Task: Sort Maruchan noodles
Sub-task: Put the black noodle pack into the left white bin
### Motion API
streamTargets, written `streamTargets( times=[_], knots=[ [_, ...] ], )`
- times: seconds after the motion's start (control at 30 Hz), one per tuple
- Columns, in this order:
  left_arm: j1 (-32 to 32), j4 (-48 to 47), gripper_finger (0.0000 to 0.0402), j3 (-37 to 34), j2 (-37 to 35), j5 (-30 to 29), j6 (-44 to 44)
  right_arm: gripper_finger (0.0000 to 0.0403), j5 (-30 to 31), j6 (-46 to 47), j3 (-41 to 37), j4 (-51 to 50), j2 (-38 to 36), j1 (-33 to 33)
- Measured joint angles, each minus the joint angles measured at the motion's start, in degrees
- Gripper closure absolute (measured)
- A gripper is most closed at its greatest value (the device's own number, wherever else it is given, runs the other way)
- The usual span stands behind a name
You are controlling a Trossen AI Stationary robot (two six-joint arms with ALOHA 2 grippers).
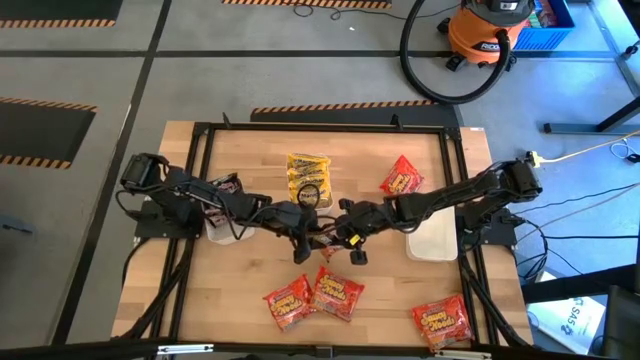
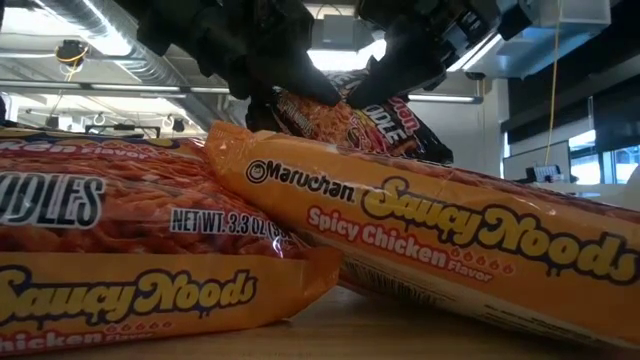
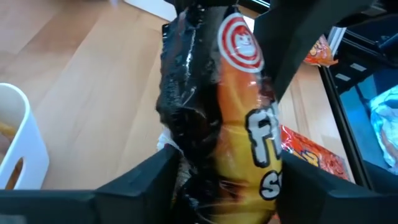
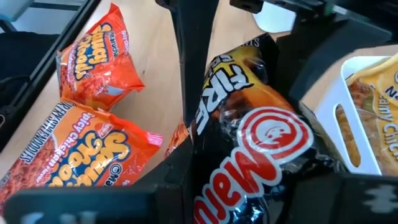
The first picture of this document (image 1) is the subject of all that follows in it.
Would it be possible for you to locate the blue plastic crate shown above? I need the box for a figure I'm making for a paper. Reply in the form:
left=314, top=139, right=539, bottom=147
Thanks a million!
left=514, top=0, right=576, bottom=51

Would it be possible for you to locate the black vacuum hose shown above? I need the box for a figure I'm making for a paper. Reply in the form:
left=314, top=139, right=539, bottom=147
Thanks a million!
left=398, top=0, right=514, bottom=106

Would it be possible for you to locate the white printed cardboard box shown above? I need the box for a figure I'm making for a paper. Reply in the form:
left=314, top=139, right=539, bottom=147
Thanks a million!
left=527, top=272, right=607, bottom=356

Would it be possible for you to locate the orange Saucy Noods pack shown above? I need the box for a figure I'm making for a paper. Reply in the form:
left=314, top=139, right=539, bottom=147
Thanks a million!
left=309, top=264, right=366, bottom=322
left=410, top=293, right=474, bottom=352
left=378, top=154, right=425, bottom=197
left=263, top=273, right=317, bottom=332

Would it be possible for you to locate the black hazard-striped floor mat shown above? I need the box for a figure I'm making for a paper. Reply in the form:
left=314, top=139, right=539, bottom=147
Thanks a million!
left=0, top=96, right=99, bottom=171
left=221, top=0, right=393, bottom=10
left=0, top=0, right=125, bottom=29
left=248, top=98, right=460, bottom=129

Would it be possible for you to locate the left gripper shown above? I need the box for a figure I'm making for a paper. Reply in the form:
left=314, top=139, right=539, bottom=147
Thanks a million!
left=267, top=199, right=321, bottom=266

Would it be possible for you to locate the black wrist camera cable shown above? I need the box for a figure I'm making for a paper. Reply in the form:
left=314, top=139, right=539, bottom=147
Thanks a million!
left=296, top=182, right=322, bottom=210

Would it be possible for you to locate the black desk leg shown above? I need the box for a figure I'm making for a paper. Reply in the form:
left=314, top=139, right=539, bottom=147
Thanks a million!
left=543, top=97, right=640, bottom=135
left=522, top=263, right=640, bottom=305

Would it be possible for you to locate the silver aluminium bracket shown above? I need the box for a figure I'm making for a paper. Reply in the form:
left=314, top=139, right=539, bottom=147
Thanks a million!
left=433, top=348, right=494, bottom=360
left=156, top=343, right=215, bottom=356

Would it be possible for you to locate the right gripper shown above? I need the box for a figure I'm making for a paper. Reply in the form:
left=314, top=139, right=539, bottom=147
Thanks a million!
left=335, top=198, right=396, bottom=267

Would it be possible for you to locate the white plastic bin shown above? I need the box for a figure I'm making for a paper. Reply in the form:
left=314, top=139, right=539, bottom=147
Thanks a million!
left=405, top=205, right=459, bottom=262
left=285, top=152, right=336, bottom=217
left=202, top=172, right=257, bottom=246

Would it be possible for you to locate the dark grey chair seat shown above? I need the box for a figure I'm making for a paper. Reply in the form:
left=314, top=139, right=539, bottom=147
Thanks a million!
left=602, top=284, right=640, bottom=360

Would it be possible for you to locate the yellow power cord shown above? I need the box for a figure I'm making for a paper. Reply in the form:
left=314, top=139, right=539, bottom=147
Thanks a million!
left=529, top=133, right=640, bottom=166

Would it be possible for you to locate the orange shop vacuum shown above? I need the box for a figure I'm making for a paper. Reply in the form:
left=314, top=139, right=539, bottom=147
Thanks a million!
left=437, top=0, right=536, bottom=71

